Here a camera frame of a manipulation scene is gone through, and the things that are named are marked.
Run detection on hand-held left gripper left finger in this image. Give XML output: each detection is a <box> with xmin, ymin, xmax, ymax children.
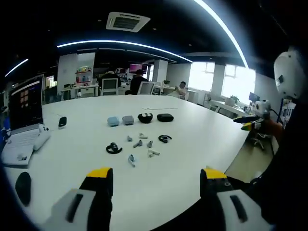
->
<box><xmin>39</xmin><ymin>167</ymin><xmax>114</xmax><ymax>231</ymax></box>

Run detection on pink monitor screen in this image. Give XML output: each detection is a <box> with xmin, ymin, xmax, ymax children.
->
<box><xmin>129</xmin><ymin>64</ymin><xmax>148</xmax><ymax>75</ymax></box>

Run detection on person's dark shirt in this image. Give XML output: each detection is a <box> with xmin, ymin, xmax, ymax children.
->
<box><xmin>250</xmin><ymin>91</ymin><xmax>308</xmax><ymax>231</ymax></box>

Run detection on black computer mouse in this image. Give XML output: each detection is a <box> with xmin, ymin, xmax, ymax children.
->
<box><xmin>15</xmin><ymin>171</ymin><xmax>32</xmax><ymax>207</ymax></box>

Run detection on ceiling light strip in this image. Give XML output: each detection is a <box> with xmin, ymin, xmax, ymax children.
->
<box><xmin>4</xmin><ymin>59</ymin><xmax>29</xmax><ymax>77</ymax></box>
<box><xmin>192</xmin><ymin>0</ymin><xmax>250</xmax><ymax>69</ymax></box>
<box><xmin>57</xmin><ymin>40</ymin><xmax>193</xmax><ymax>64</ymax></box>

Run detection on person's right hand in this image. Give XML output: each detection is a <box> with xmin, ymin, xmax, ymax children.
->
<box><xmin>263</xmin><ymin>117</ymin><xmax>285</xmax><ymax>143</ymax></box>

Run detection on black googly-eyed earbud case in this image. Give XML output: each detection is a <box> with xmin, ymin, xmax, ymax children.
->
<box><xmin>137</xmin><ymin>112</ymin><xmax>154</xmax><ymax>124</ymax></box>

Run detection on pink display shelf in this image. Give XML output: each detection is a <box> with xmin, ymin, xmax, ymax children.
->
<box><xmin>75</xmin><ymin>66</ymin><xmax>93</xmax><ymax>85</ymax></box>

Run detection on white game controller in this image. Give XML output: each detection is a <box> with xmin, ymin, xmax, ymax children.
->
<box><xmin>32</xmin><ymin>124</ymin><xmax>51</xmax><ymax>151</ymax></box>

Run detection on light blue earbud case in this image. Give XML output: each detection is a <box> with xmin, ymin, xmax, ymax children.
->
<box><xmin>106</xmin><ymin>116</ymin><xmax>120</xmax><ymax>127</ymax></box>

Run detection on white chest-worn device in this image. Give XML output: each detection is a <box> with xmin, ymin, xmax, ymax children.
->
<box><xmin>273</xmin><ymin>45</ymin><xmax>303</xmax><ymax>99</ymax></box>

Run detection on black cable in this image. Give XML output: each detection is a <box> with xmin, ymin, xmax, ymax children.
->
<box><xmin>269</xmin><ymin>108</ymin><xmax>283</xmax><ymax>123</ymax></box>

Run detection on silver laptop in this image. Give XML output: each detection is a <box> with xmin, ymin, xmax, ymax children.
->
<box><xmin>1</xmin><ymin>74</ymin><xmax>51</xmax><ymax>168</ymax></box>

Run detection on black oval earbud case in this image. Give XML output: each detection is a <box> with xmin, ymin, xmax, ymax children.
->
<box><xmin>156</xmin><ymin>113</ymin><xmax>174</xmax><ymax>122</ymax></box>

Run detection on white office chair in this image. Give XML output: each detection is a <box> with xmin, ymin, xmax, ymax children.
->
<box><xmin>100</xmin><ymin>78</ymin><xmax>119</xmax><ymax>96</ymax></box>
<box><xmin>250</xmin><ymin>131</ymin><xmax>269</xmax><ymax>150</ymax></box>
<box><xmin>137</xmin><ymin>81</ymin><xmax>154</xmax><ymax>95</ymax></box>

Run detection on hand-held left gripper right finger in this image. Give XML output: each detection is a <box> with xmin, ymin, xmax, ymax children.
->
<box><xmin>200</xmin><ymin>167</ymin><xmax>268</xmax><ymax>231</ymax></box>

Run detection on greyish lilac earbud case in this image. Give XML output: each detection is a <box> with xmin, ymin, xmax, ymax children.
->
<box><xmin>122</xmin><ymin>115</ymin><xmax>135</xmax><ymax>126</ymax></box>

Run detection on ceiling air conditioner vent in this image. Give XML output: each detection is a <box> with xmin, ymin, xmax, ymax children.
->
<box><xmin>105</xmin><ymin>12</ymin><xmax>152</xmax><ymax>33</ymax></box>

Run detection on black ear-hook earbud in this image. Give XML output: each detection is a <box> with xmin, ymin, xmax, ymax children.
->
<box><xmin>105</xmin><ymin>141</ymin><xmax>123</xmax><ymax>154</ymax></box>
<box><xmin>158</xmin><ymin>134</ymin><xmax>173</xmax><ymax>144</ymax></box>

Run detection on white table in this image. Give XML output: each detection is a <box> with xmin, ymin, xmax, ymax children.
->
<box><xmin>1</xmin><ymin>95</ymin><xmax>253</xmax><ymax>231</ymax></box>

